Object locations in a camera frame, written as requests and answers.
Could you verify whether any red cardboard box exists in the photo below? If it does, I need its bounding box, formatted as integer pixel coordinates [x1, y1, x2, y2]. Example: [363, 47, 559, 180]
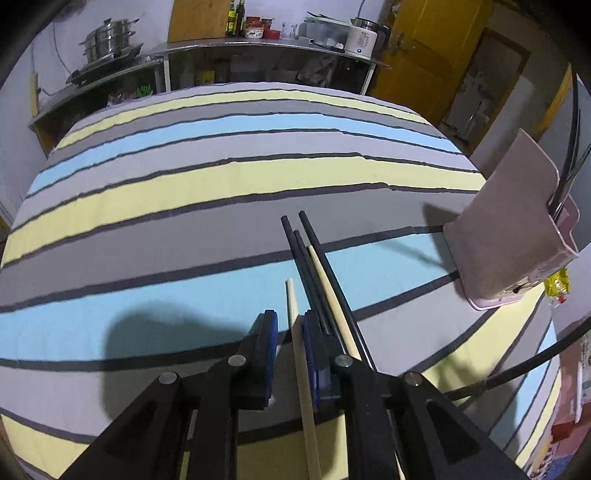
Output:
[551, 413, 580, 443]

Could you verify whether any wooden cutting board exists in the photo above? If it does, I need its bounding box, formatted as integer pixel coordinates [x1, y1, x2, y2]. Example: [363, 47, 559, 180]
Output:
[167, 0, 232, 44]

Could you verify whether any black induction cooker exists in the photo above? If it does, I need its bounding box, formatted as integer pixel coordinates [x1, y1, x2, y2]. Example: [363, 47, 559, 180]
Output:
[67, 44, 145, 87]

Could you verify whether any striped cloth cover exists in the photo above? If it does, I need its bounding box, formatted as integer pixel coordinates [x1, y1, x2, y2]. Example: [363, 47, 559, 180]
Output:
[0, 82, 561, 480]

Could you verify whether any metal chopstick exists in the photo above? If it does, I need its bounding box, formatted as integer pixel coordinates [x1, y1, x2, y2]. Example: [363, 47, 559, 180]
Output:
[558, 144, 591, 199]
[555, 157, 591, 213]

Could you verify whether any pink plastic utensil basket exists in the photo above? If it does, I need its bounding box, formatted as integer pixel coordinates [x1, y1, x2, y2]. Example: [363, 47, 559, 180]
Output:
[443, 128, 581, 311]

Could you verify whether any stainless steamer pot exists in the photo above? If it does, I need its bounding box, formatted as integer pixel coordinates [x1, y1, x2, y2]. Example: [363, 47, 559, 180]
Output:
[78, 18, 139, 63]

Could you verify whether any clear plastic container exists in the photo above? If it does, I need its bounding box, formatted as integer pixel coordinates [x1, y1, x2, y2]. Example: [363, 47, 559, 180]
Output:
[304, 11, 352, 48]

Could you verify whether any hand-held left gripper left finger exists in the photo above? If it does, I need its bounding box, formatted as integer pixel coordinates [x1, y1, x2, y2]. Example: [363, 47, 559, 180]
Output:
[60, 310, 280, 480]

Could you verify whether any yellow wooden door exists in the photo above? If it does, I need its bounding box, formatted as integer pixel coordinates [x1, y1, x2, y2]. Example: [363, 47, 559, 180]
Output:
[369, 0, 496, 126]

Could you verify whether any wooden chopstick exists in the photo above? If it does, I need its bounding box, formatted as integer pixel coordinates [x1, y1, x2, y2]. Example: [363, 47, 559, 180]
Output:
[285, 278, 322, 480]
[307, 246, 407, 480]

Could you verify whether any grey cloth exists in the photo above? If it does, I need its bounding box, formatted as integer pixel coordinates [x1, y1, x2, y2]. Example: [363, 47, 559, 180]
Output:
[295, 58, 343, 89]

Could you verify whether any white electric kettle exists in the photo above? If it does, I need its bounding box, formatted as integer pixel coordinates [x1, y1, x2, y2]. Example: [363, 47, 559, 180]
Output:
[345, 17, 391, 60]

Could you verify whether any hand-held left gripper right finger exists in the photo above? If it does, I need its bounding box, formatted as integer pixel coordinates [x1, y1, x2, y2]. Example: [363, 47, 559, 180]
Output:
[301, 310, 532, 480]

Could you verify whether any yellow snack packet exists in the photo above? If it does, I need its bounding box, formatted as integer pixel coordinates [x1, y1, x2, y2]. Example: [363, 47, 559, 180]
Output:
[544, 267, 573, 306]

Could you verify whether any metal counter shelf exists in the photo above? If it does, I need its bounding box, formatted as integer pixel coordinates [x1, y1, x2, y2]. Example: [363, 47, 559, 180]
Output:
[148, 37, 392, 96]

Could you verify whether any low metal shelf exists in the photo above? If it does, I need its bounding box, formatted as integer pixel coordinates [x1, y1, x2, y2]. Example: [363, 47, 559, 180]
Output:
[28, 55, 165, 154]

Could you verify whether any black cable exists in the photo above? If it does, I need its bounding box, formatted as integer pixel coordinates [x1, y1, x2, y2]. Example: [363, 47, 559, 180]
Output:
[444, 320, 591, 403]

